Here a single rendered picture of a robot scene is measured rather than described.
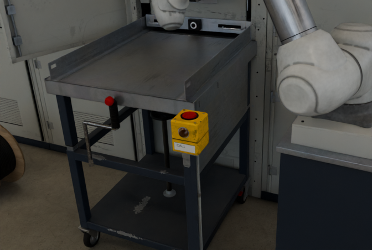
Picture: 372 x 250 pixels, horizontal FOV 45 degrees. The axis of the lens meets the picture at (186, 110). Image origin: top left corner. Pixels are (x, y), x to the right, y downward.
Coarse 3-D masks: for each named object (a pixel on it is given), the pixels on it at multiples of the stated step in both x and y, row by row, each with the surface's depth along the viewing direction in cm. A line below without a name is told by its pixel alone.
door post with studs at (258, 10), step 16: (256, 0) 190; (256, 16) 192; (256, 32) 196; (256, 64) 202; (256, 80) 205; (256, 96) 209; (256, 112) 212; (256, 128) 216; (256, 144) 220; (256, 160) 224; (256, 176) 228; (256, 192) 232
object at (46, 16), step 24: (0, 0) 176; (24, 0) 185; (48, 0) 192; (72, 0) 199; (96, 0) 207; (120, 0) 216; (24, 24) 188; (48, 24) 195; (72, 24) 203; (96, 24) 211; (120, 24) 220; (24, 48) 192; (48, 48) 199
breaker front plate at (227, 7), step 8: (208, 0) 203; (216, 0) 202; (224, 0) 200; (232, 0) 199; (240, 0) 197; (152, 8) 218; (192, 8) 209; (200, 8) 207; (208, 8) 205; (216, 8) 204; (224, 8) 202; (232, 8) 200; (240, 8) 199; (192, 16) 210; (200, 16) 209; (208, 16) 207; (216, 16) 205; (224, 16) 203; (232, 16) 202; (240, 16) 200
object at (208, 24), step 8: (184, 24) 213; (208, 24) 207; (216, 24) 206; (224, 24) 204; (232, 24) 202; (240, 24) 201; (248, 24) 199; (224, 32) 206; (232, 32) 204; (240, 32) 202
